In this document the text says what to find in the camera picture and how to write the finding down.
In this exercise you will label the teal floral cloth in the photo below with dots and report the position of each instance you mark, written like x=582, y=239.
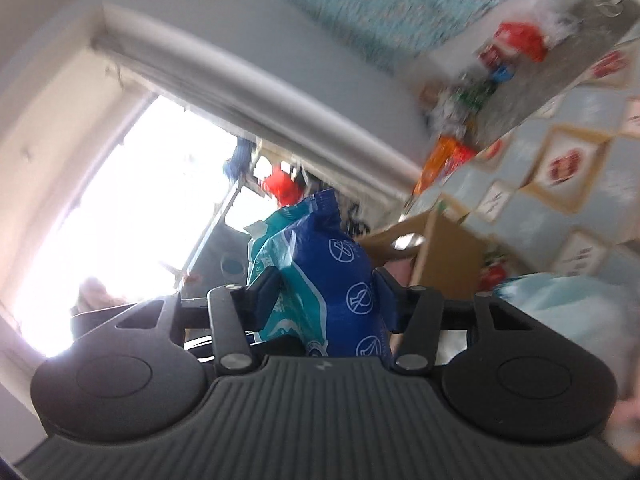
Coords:
x=375, y=5

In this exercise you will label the blue plastic packet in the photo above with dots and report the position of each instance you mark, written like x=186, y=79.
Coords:
x=325, y=270

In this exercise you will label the white plastic bag blue print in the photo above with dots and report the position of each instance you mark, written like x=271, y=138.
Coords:
x=560, y=305

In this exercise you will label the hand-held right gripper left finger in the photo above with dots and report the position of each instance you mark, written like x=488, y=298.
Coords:
x=265, y=300

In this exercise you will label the red hanging bag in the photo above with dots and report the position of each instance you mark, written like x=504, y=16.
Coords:
x=282, y=187

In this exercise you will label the red plastic bag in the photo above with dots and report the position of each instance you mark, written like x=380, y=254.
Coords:
x=520, y=40

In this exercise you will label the orange snack packet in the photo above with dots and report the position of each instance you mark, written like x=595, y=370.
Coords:
x=445, y=160

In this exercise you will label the grey curtain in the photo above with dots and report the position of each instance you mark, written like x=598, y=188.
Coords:
x=250, y=90

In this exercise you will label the blue hanging cloth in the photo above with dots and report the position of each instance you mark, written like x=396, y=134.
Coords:
x=240, y=157

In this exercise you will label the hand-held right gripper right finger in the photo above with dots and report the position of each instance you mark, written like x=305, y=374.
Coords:
x=387, y=292

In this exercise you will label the patterned floor mat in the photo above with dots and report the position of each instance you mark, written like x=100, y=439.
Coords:
x=575, y=200

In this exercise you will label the brown cardboard box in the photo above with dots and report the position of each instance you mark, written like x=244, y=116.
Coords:
x=445, y=260

